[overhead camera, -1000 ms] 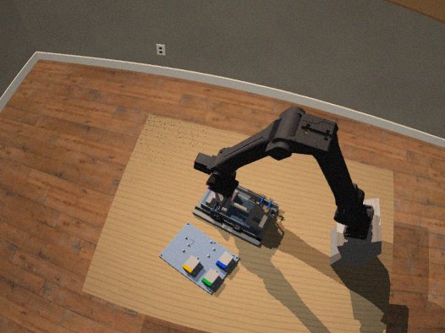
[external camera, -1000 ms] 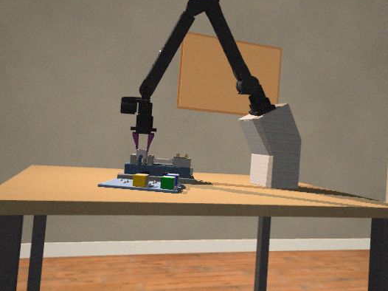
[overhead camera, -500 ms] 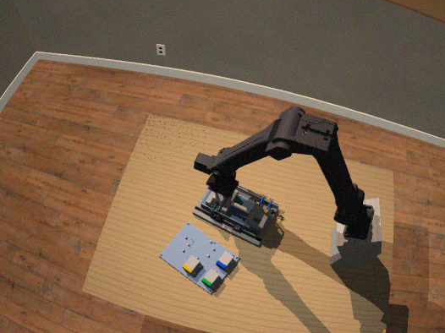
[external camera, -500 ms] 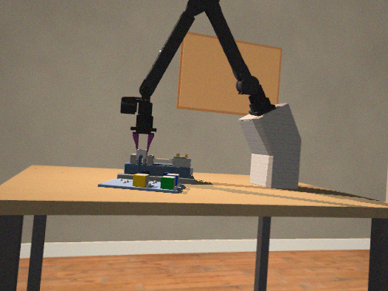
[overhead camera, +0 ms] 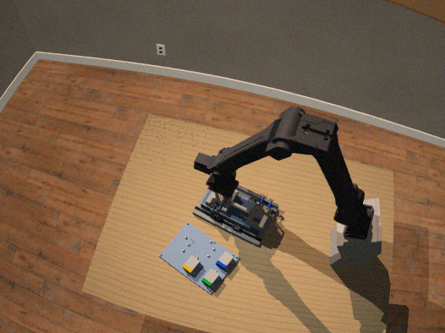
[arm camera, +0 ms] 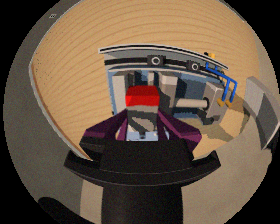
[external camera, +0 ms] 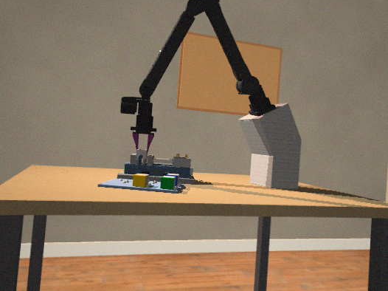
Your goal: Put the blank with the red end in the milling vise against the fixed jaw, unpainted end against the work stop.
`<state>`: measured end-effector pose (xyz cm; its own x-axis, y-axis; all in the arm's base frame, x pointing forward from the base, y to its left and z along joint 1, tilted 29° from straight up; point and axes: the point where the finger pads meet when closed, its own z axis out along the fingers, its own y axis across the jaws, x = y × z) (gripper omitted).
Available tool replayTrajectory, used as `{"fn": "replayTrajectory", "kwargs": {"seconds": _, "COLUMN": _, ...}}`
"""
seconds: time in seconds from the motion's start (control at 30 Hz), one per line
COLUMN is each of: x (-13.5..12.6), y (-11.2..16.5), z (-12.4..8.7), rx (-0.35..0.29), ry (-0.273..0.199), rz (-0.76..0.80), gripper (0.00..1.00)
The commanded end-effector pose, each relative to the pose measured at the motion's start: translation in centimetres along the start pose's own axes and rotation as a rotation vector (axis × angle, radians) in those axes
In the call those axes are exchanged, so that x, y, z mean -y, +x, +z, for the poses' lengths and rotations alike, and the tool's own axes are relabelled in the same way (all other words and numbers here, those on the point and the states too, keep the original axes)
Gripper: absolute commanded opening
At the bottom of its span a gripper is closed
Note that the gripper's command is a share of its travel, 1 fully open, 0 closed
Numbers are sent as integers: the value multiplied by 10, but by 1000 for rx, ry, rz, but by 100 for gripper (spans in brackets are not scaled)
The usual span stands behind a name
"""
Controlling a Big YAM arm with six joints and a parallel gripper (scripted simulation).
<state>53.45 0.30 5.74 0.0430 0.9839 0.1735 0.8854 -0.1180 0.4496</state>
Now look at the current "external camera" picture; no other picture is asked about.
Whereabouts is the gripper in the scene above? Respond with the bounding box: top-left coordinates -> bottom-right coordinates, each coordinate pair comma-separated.
131,114 -> 156,152

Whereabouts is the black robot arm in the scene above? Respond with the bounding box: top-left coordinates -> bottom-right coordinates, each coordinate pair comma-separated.
120,0 -> 276,117

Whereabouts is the beige block with yellow end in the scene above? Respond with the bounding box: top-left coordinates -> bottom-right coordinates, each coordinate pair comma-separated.
132,174 -> 149,187

